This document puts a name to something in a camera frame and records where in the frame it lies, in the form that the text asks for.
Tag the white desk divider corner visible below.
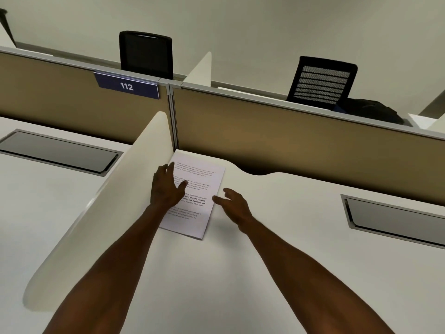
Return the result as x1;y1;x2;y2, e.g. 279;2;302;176
407;97;445;132

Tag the large white curved desk divider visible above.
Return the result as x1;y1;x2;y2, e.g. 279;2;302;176
23;111;173;309

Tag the person's left forearm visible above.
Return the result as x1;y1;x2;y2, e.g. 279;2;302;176
42;202;172;334

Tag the person's right forearm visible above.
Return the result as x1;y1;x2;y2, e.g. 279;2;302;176
240;215;396;334

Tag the small white desk divider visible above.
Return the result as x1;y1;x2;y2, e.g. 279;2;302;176
182;51;213;89

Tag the black mesh office chair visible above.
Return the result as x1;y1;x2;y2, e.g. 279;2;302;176
119;30;173;80

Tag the person's left hand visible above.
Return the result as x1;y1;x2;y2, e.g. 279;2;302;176
149;163;189;209

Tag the printed white paper sheet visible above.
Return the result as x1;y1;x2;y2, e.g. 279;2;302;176
158;149;227;241

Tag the grey partition post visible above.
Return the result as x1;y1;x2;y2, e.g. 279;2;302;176
168;83;179;151

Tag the black bag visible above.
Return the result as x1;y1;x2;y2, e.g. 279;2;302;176
332;98;405;125

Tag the person's right hand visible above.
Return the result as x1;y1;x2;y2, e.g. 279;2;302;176
213;188;256;234

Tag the tan partition panel with sign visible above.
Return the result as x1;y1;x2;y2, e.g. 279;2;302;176
0;47;171;146

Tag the long tan partition panel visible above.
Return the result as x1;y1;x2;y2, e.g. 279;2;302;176
172;83;445;207

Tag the grey desk cable tray lid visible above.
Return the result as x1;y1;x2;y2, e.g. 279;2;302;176
0;129;124;177
340;194;445;249

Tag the black chair with striped back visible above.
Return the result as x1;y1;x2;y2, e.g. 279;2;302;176
286;56;358;108

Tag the blue number sign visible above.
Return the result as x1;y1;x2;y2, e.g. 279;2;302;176
93;71;160;100

